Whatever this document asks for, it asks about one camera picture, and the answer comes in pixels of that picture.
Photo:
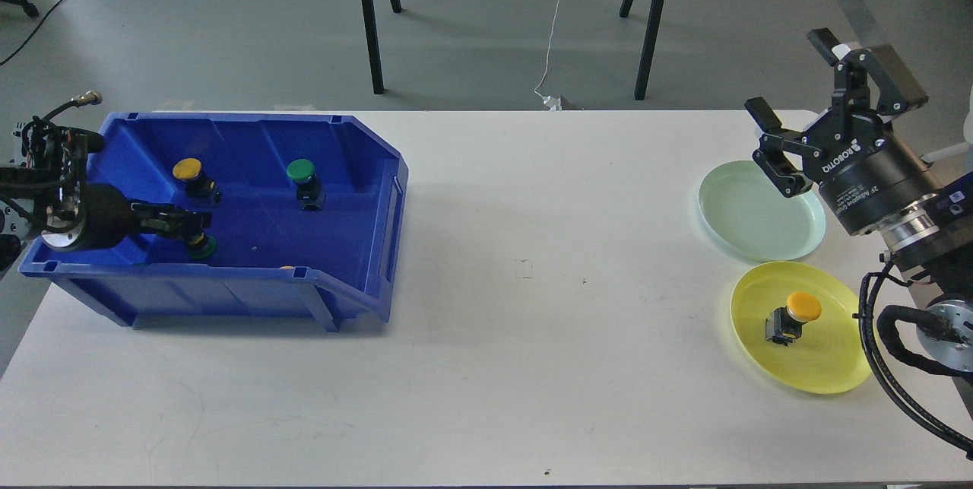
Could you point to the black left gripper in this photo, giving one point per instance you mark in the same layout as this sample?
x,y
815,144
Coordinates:
x,y
110,217

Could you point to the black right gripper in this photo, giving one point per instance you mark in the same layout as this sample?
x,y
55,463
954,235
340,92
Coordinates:
x,y
863,172

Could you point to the green push button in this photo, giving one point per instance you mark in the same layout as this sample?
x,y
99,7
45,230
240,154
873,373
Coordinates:
x,y
303,175
201,246

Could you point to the yellow push button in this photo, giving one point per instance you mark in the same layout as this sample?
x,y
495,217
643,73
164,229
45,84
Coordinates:
x,y
784,324
197,184

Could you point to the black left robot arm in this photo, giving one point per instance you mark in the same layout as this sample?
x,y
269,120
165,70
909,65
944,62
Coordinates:
x,y
46,195

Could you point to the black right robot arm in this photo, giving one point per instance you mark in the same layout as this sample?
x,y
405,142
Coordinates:
x,y
917,307

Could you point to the pale green plate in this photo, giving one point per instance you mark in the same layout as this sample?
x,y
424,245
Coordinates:
x,y
745,214

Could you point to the green push button upright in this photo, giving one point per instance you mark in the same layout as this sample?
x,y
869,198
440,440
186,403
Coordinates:
x,y
303,175

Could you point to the yellow plate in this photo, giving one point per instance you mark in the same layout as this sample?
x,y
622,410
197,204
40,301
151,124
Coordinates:
x,y
827,358

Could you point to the blue plastic bin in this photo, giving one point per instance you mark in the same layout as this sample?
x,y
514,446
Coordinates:
x,y
271,257

